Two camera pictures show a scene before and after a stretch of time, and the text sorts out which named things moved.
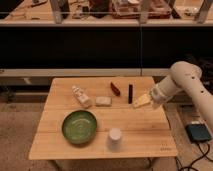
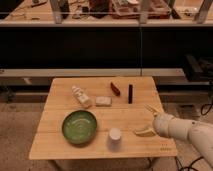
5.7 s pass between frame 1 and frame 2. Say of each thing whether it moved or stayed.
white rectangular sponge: stayed
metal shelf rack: stayed
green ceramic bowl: stayed
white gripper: moved
